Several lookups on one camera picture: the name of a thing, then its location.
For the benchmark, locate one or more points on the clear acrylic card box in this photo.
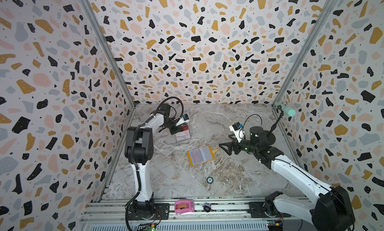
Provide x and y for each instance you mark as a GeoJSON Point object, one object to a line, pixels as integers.
{"type": "Point", "coordinates": [183, 136]}

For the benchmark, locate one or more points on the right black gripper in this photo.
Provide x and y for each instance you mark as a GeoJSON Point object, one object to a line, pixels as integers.
{"type": "Point", "coordinates": [237, 147]}

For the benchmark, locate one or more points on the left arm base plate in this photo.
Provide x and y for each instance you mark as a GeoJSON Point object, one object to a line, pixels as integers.
{"type": "Point", "coordinates": [159, 211]}

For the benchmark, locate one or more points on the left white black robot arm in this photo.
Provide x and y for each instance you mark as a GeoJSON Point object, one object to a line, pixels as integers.
{"type": "Point", "coordinates": [139, 151]}

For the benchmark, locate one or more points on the green circuit board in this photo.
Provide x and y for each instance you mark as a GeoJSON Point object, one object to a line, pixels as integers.
{"type": "Point", "coordinates": [152, 227]}

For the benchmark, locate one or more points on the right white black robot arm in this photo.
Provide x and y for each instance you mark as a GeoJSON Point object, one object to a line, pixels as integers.
{"type": "Point", "coordinates": [328, 208]}

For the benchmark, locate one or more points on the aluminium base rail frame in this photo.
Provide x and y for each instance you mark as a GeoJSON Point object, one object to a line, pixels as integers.
{"type": "Point", "coordinates": [227, 214]}

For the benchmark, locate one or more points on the small black knob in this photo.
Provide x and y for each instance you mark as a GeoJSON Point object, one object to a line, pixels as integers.
{"type": "Point", "coordinates": [207, 207]}

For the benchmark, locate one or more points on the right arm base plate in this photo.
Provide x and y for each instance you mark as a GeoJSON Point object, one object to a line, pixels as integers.
{"type": "Point", "coordinates": [258, 210]}

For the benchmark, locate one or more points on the right circuit board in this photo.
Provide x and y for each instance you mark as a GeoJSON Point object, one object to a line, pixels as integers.
{"type": "Point", "coordinates": [275, 225]}

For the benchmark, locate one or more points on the yellow leather card holder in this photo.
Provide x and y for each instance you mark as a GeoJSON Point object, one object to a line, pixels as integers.
{"type": "Point", "coordinates": [201, 155]}

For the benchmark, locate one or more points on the black microphone stand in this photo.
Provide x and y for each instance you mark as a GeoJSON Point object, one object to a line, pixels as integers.
{"type": "Point", "coordinates": [274, 126]}

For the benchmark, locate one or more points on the pink tape dispenser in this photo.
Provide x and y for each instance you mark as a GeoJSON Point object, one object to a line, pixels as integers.
{"type": "Point", "coordinates": [184, 207]}

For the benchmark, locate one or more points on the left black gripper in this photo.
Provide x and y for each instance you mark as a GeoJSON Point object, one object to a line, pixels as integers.
{"type": "Point", "coordinates": [177, 129]}

